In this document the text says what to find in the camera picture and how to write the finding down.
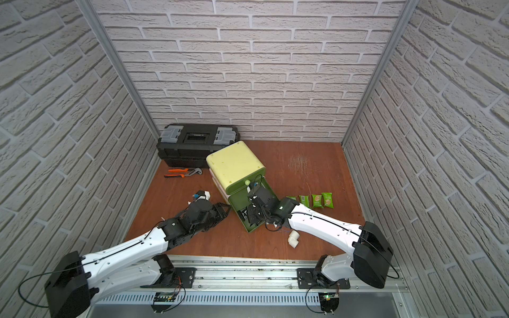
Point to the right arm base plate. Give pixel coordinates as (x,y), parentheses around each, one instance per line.
(312,278)

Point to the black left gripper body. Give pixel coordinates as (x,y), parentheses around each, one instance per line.
(217,211)

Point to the black plastic toolbox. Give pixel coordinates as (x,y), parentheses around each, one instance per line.
(188,145)

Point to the aluminium corner post left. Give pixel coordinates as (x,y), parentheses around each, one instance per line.
(103,38)

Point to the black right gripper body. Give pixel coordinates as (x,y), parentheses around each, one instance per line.
(255,215)

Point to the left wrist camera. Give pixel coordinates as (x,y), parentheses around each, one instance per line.
(201,195)

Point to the yellow-green drawer cabinet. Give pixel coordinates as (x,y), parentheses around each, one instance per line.
(232,165)

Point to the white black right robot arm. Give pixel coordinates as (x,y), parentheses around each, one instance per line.
(367,254)

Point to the aluminium corner post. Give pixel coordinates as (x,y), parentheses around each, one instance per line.
(389,49)
(103,38)

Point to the left controller board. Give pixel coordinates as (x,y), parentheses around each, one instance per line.
(164,301)

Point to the right controller board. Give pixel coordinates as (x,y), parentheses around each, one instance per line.
(328,302)

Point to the white plastic pipe elbow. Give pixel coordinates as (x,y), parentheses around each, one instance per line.
(293,239)

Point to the green drawer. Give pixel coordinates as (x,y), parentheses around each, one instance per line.
(239,201)

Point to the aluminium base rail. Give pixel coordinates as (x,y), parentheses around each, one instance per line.
(248,281)

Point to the orange-handled pliers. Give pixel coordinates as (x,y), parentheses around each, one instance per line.
(183,172)

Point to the controller board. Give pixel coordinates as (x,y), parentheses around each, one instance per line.
(328,302)
(164,301)

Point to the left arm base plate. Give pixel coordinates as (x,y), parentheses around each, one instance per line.
(174,278)

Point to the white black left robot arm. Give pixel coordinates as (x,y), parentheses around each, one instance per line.
(79,281)

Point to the aluminium corner post right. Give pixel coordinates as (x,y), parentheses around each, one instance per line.
(389,49)

